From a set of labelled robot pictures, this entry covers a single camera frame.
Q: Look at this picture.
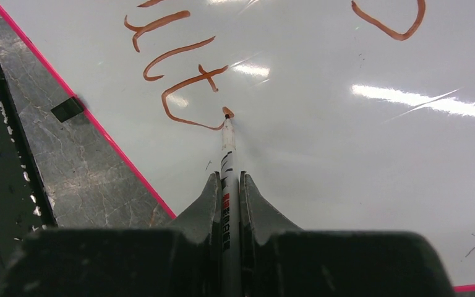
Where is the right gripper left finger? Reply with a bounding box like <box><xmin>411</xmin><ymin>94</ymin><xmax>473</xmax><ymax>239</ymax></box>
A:
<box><xmin>0</xmin><ymin>173</ymin><xmax>221</xmax><ymax>296</ymax></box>

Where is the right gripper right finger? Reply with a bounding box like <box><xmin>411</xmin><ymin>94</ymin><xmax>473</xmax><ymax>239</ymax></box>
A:
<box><xmin>239</xmin><ymin>172</ymin><xmax>455</xmax><ymax>296</ymax></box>

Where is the white whiteboard marker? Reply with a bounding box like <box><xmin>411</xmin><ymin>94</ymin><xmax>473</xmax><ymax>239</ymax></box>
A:
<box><xmin>220</xmin><ymin>113</ymin><xmax>242</xmax><ymax>296</ymax></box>

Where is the whiteboard with pink frame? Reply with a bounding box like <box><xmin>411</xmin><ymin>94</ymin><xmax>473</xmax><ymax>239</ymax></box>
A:
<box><xmin>0</xmin><ymin>1</ymin><xmax>475</xmax><ymax>290</ymax></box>

